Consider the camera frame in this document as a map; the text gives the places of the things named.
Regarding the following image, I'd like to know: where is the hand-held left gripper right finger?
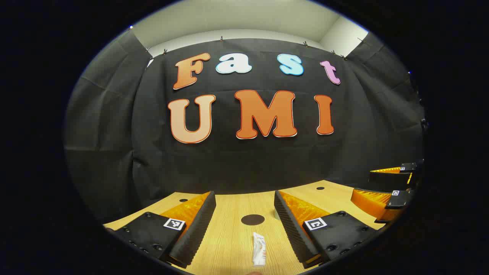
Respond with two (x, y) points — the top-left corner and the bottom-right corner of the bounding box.
(274, 190), (386, 269)

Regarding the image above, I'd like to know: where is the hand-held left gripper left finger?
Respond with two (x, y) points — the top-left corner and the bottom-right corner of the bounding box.
(105, 191), (217, 269)

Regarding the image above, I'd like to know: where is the white toothpaste tube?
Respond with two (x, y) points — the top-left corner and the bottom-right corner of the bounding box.
(251, 232), (267, 267)

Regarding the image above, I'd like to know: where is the dark brown round coaster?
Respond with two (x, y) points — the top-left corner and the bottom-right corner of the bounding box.
(241, 214), (265, 226)

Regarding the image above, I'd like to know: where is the black backdrop cloth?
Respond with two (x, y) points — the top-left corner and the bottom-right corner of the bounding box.
(64, 30), (426, 224)

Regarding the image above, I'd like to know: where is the wooden desktop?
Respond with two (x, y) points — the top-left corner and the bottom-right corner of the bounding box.
(103, 180), (386, 275)

